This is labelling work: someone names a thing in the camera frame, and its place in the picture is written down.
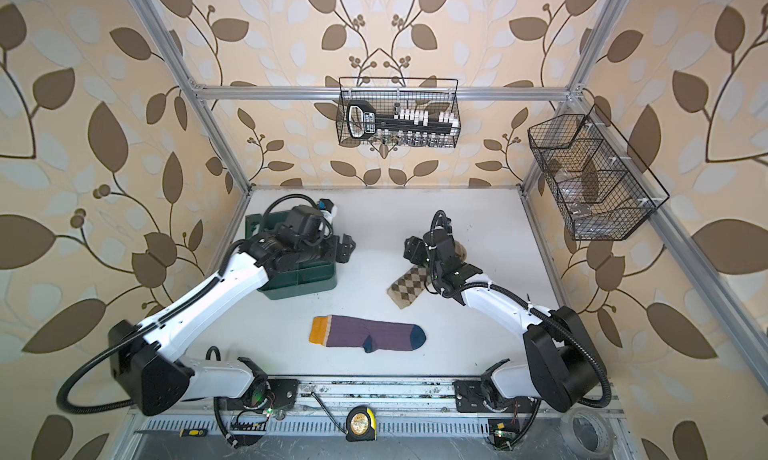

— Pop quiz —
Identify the green divided organizer tray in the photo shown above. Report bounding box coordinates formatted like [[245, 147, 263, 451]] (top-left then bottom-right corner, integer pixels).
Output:
[[244, 210, 337, 301]]

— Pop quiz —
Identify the brown argyle sock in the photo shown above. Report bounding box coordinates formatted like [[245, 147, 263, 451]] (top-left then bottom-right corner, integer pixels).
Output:
[[387, 242, 467, 309]]

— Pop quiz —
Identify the purple striped sock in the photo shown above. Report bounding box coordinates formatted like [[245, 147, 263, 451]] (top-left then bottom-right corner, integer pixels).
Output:
[[309, 315, 427, 353]]

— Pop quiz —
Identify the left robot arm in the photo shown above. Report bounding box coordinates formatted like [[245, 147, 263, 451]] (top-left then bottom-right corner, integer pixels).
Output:
[[56, 194, 356, 416]]

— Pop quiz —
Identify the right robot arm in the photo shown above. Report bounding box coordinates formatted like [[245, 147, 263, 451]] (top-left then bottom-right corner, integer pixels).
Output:
[[404, 210, 612, 413]]

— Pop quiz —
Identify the clear tape roll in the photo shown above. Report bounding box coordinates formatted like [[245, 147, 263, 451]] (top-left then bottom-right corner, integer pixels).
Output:
[[560, 408, 615, 459]]

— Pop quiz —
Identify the yellow black tape measure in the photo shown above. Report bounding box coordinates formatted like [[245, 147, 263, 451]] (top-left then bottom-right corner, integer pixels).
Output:
[[345, 405, 377, 442]]

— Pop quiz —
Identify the yellow black screwdriver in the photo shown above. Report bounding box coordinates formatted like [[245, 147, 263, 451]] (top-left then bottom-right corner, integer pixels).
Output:
[[133, 428, 209, 438]]

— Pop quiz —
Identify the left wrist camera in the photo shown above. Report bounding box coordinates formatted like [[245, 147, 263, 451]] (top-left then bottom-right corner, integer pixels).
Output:
[[317, 199, 338, 223]]

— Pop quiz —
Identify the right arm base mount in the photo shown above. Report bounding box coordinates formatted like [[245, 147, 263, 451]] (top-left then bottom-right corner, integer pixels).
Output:
[[453, 379, 541, 451]]

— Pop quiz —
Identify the black socket set rail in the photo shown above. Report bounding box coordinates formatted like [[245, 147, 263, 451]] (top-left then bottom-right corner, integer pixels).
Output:
[[341, 100, 461, 143]]

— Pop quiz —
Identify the wire basket back wall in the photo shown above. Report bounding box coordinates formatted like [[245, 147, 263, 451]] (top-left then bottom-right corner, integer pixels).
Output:
[[335, 75, 462, 149]]

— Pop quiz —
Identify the wire basket wall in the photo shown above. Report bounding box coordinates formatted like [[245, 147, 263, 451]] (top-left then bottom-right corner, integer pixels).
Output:
[[527, 105, 670, 241], [335, 75, 462, 149]]

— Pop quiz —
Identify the aluminium frame rail front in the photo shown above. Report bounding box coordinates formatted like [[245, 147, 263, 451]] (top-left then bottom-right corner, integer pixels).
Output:
[[138, 376, 534, 438]]

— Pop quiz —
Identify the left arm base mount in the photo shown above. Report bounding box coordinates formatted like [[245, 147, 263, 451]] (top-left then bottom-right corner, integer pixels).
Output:
[[215, 375, 300, 449]]

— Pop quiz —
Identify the wire basket right wall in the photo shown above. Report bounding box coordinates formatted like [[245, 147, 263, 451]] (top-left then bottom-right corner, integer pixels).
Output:
[[527, 105, 670, 241]]

